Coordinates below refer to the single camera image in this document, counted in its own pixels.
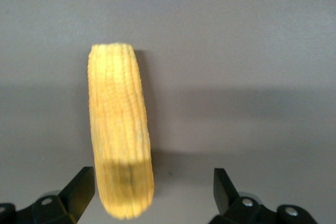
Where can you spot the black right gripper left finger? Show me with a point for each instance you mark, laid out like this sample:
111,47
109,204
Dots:
71,197

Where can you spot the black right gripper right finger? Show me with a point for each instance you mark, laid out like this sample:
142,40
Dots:
236,205

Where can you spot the yellow corn cob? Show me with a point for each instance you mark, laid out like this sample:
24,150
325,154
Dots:
120,129

